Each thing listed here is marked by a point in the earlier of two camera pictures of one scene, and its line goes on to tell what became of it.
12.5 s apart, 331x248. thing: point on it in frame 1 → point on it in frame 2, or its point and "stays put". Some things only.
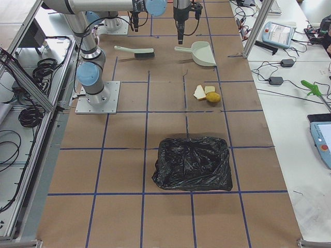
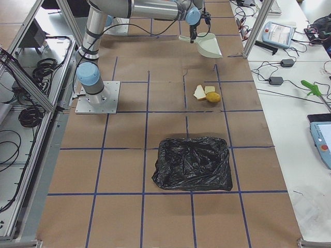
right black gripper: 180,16 → 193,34
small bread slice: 208,89 stays put
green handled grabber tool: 313,87 stays put
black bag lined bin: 193,164 stays put
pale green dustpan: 201,53 → 206,43
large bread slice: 199,93 stays put
